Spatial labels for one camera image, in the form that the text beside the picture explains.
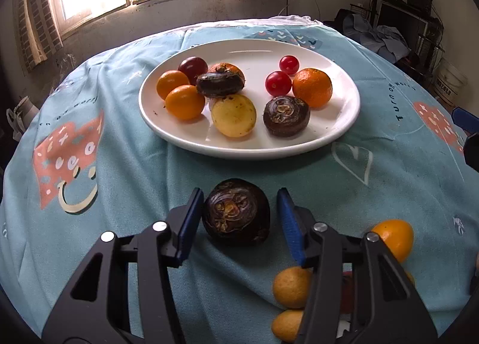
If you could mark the small kumquat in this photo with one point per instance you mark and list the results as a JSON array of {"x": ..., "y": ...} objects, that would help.
[{"x": 288, "y": 326}]

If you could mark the white bucket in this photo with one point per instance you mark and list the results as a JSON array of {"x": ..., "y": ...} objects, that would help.
[{"x": 451, "y": 80}]

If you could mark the dark red cherry tomato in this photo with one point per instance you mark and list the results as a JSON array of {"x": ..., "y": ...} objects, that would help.
[{"x": 191, "y": 67}]

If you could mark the yellow-orange kumquat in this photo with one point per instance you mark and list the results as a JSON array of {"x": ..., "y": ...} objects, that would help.
[{"x": 292, "y": 287}]

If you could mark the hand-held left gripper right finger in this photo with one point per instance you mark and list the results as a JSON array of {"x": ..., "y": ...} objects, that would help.
[{"x": 290, "y": 231}]

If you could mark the small mandarin orange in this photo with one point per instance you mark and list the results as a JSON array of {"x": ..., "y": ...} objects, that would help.
[{"x": 229, "y": 67}]

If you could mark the pile of blue-grey clothes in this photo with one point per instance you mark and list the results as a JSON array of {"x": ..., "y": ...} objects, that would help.
[{"x": 378, "y": 37}]

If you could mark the white round plate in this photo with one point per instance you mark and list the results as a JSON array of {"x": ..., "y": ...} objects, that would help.
[{"x": 247, "y": 141}]

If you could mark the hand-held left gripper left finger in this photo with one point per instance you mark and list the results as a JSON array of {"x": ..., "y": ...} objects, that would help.
[{"x": 188, "y": 229}]

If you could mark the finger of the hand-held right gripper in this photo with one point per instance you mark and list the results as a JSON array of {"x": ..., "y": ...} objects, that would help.
[
  {"x": 472, "y": 153},
  {"x": 466, "y": 120}
]

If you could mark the checked beige curtain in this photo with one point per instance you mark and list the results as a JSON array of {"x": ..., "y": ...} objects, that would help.
[{"x": 33, "y": 22}]

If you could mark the large mandarin orange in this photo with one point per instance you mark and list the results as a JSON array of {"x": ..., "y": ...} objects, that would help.
[{"x": 312, "y": 87}]

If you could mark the orange kumquat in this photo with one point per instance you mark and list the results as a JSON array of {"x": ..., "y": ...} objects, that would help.
[
  {"x": 184, "y": 102},
  {"x": 170, "y": 82},
  {"x": 396, "y": 235}
]

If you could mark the dark brown water chestnut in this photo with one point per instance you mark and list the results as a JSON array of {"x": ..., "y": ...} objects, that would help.
[
  {"x": 286, "y": 116},
  {"x": 235, "y": 213},
  {"x": 220, "y": 84}
]

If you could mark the yellow-green round fruit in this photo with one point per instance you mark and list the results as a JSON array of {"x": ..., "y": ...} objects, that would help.
[{"x": 234, "y": 115}]

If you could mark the black monitor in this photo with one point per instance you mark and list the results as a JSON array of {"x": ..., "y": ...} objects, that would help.
[{"x": 400, "y": 22}]

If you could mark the white cloth under tablecloth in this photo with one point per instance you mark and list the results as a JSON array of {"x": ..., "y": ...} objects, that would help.
[{"x": 284, "y": 21}]

